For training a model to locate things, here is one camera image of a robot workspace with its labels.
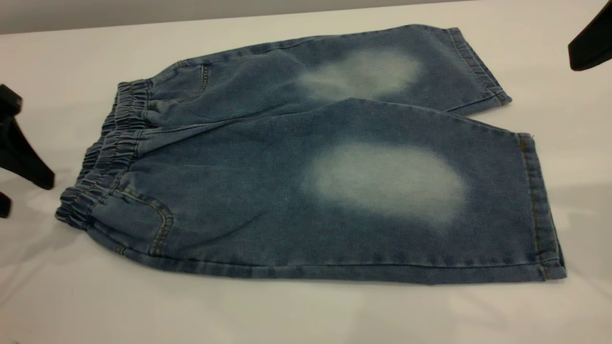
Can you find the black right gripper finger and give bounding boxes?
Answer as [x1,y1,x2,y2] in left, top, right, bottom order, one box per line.
[568,0,612,72]

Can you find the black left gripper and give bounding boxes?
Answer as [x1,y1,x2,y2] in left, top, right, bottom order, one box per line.
[0,84,55,219]

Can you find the blue denim kids pants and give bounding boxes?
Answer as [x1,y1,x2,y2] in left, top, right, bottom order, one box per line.
[55,24,568,286]

